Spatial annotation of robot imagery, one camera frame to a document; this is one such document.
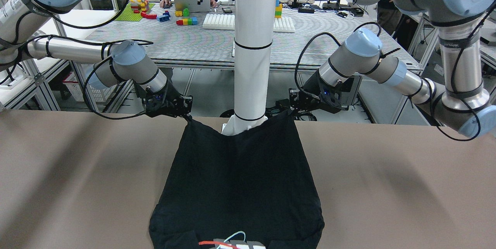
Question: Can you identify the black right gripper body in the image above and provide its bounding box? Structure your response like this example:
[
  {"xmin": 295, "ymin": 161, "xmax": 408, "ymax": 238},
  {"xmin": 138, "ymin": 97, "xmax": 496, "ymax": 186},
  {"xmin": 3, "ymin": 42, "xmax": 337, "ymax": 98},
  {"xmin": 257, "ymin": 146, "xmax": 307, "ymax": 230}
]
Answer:
[{"xmin": 144, "ymin": 82, "xmax": 193, "ymax": 118}]

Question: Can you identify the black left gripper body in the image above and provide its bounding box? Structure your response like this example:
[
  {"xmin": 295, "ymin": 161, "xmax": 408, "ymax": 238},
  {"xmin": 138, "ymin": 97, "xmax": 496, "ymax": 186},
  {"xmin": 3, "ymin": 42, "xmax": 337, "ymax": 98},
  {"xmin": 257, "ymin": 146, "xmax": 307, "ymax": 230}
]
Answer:
[{"xmin": 289, "ymin": 72, "xmax": 343, "ymax": 113}]

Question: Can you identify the black graphic t-shirt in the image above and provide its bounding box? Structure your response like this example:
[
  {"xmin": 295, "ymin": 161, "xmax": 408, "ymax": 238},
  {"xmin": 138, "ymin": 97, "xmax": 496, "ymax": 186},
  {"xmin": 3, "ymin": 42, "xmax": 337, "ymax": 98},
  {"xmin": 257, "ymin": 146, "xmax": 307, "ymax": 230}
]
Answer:
[{"xmin": 149, "ymin": 110, "xmax": 325, "ymax": 249}]

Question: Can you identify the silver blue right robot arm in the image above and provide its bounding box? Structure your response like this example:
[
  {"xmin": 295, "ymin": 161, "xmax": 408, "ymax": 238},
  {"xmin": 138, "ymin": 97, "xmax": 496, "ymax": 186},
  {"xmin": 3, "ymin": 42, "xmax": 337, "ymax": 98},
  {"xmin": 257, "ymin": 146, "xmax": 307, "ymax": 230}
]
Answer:
[{"xmin": 1, "ymin": 0, "xmax": 193, "ymax": 118}]

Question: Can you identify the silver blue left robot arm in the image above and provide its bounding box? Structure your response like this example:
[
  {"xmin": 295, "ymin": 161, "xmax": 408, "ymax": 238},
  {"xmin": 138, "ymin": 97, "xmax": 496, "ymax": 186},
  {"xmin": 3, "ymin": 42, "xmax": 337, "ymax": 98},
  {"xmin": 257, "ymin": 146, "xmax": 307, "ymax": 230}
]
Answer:
[{"xmin": 289, "ymin": 0, "xmax": 495, "ymax": 141}]

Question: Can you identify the striped grey work table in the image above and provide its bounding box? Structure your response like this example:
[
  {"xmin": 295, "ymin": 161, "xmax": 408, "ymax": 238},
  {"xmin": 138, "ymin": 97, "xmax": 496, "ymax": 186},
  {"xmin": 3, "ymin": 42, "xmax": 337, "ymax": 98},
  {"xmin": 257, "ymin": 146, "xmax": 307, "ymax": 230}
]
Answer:
[{"xmin": 68, "ymin": 5, "xmax": 423, "ymax": 75}]

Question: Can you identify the colourful toy block stack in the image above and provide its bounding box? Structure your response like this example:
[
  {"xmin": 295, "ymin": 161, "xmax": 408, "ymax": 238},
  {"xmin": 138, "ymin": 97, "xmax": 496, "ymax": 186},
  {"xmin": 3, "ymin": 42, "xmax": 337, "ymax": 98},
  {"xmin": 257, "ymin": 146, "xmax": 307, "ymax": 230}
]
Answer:
[{"xmin": 274, "ymin": 0, "xmax": 283, "ymax": 19}]

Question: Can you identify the green lego baseplate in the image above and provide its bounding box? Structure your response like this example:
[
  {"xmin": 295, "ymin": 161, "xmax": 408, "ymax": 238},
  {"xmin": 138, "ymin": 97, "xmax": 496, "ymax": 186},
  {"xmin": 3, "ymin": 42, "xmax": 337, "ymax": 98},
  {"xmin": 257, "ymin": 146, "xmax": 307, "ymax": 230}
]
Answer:
[{"xmin": 115, "ymin": 3, "xmax": 157, "ymax": 22}]

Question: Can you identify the silver laptop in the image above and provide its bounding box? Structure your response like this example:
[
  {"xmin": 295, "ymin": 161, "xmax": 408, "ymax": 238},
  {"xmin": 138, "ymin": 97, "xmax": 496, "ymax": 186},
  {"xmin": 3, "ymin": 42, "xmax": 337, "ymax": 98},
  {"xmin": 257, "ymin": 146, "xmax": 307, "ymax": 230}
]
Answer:
[{"xmin": 174, "ymin": 0, "xmax": 210, "ymax": 12}]

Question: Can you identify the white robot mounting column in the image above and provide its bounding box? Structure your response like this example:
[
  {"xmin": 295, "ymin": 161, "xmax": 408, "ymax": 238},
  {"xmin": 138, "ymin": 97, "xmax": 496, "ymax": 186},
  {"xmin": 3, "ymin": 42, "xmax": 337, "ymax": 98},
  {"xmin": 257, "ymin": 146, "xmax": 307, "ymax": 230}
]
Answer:
[{"xmin": 222, "ymin": 0, "xmax": 275, "ymax": 136}]

